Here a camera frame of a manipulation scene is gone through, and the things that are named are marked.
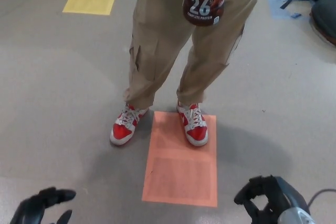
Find person's left red white sneaker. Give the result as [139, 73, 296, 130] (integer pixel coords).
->
[176, 100, 208, 146]

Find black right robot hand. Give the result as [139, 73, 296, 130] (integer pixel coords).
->
[234, 174, 311, 224]

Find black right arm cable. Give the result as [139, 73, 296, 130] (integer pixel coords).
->
[306, 188, 336, 209]

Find dark round seat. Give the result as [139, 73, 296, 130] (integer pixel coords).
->
[311, 0, 336, 46]

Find khaki cargo pants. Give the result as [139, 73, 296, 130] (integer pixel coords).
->
[123, 0, 263, 110]

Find orange floor sheet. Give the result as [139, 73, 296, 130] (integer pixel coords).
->
[141, 111, 218, 208]

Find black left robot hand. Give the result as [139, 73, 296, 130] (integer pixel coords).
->
[9, 186, 77, 224]

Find person's right red white sneaker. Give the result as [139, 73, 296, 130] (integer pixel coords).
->
[109, 102, 150, 146]

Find person's red white sneaker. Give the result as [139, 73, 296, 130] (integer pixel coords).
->
[176, 100, 208, 146]
[109, 102, 150, 146]

